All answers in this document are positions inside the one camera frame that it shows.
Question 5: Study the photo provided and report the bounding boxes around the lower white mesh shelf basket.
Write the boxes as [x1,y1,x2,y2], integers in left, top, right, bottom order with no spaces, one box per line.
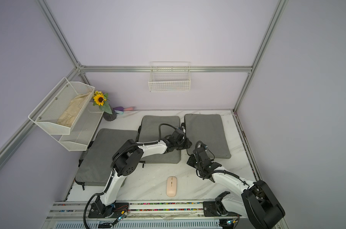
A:
[58,103,103,151]

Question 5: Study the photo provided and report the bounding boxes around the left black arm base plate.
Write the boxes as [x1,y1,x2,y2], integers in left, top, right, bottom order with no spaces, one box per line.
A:
[88,200,129,219]

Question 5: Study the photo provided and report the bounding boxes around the artificial sunflower bouquet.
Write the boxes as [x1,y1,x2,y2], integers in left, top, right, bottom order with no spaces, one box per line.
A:
[93,91,113,114]

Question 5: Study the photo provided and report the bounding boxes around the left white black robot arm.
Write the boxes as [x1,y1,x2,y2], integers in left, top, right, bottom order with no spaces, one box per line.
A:
[83,123,192,229]

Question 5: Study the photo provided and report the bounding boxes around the white mesh shelf basket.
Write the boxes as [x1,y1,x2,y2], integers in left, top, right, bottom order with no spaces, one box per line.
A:
[28,78,95,135]
[58,103,103,151]

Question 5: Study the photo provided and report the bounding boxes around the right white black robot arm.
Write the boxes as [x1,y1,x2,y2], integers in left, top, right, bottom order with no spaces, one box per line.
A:
[187,141,286,229]

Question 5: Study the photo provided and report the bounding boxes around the beige cloth in basket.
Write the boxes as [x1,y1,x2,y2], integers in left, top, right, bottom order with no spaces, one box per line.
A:
[57,93,91,127]

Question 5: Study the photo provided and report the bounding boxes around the white wire wall basket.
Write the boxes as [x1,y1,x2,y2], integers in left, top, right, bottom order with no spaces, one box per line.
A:
[148,62,191,93]

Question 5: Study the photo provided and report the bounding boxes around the pastel toy mushrooms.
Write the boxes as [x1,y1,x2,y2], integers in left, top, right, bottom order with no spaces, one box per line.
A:
[113,106,135,114]

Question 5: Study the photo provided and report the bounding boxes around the pink computer mouse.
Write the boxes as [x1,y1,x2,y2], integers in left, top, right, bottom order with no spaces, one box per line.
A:
[166,177,177,197]

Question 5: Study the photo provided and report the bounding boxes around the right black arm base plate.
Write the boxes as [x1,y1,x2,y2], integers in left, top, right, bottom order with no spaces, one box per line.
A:
[202,201,240,217]

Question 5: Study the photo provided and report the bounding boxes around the upper white mesh shelf basket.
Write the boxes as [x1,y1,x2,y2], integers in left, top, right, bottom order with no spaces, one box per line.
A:
[28,78,95,135]

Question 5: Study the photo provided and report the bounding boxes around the grey laptop bag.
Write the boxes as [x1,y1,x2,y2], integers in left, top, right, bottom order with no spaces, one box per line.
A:
[137,115,181,165]
[75,128,138,191]
[184,114,231,159]

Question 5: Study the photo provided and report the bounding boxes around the aluminium frame rails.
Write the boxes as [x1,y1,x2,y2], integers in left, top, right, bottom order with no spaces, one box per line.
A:
[0,0,289,229]

